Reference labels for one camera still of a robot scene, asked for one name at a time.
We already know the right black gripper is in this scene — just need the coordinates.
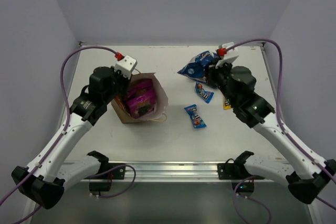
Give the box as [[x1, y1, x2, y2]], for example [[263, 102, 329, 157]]
[[203, 58, 237, 106]]

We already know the yellow M&M's packet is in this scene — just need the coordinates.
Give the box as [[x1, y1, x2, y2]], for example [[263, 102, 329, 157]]
[[223, 97, 232, 110]]

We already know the small blue M&M's packet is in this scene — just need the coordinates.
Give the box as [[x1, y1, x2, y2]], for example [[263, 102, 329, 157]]
[[195, 82, 214, 104]]

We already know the purple snack packet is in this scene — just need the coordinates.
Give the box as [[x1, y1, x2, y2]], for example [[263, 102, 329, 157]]
[[126, 79, 153, 99], [126, 89, 156, 119]]

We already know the blue Doritos chips bag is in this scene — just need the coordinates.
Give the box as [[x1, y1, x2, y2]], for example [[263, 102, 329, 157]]
[[177, 50, 220, 83]]

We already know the brown paper bag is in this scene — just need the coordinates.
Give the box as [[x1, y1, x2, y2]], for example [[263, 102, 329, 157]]
[[111, 73, 168, 124]]

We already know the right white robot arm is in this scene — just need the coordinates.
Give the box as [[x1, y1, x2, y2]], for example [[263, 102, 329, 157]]
[[205, 63, 335, 205]]

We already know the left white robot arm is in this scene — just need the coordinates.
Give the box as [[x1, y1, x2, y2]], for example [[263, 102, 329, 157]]
[[11, 67, 132, 209]]

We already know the orange Fox's candy packet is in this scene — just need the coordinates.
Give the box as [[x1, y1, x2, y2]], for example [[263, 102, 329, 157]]
[[114, 96, 128, 113]]

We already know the left black controller box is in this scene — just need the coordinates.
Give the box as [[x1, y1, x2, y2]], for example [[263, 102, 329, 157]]
[[89, 182, 112, 194]]

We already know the black controller box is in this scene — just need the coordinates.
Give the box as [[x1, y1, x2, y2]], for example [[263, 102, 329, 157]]
[[89, 182, 112, 194], [236, 182, 255, 195]]

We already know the right black controller box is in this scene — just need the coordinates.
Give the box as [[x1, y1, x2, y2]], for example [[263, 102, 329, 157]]
[[236, 182, 255, 195]]

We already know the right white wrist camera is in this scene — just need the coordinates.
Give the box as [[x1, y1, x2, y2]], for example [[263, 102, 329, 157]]
[[215, 42, 239, 69]]

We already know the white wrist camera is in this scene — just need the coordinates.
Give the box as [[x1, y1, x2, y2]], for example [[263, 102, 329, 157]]
[[215, 42, 239, 69], [114, 55, 138, 79]]

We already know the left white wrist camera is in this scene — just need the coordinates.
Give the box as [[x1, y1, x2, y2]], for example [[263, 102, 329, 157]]
[[114, 55, 138, 79]]

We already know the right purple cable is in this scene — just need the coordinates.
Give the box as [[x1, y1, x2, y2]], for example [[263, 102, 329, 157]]
[[217, 39, 336, 222]]

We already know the purple cable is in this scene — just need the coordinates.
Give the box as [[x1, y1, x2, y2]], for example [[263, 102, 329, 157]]
[[217, 39, 336, 222], [0, 46, 137, 222]]

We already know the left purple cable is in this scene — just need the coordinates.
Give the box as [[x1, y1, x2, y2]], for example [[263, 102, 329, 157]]
[[0, 46, 137, 222]]

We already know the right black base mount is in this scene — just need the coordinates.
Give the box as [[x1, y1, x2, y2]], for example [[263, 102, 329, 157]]
[[217, 155, 253, 180]]

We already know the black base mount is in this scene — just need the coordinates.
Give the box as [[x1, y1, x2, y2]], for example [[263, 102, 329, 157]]
[[97, 163, 125, 180], [217, 155, 253, 180]]

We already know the aluminium front rail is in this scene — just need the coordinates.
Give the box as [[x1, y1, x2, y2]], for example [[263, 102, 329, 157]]
[[60, 159, 312, 183]]

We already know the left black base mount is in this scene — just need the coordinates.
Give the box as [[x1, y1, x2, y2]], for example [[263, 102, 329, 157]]
[[97, 163, 125, 180]]

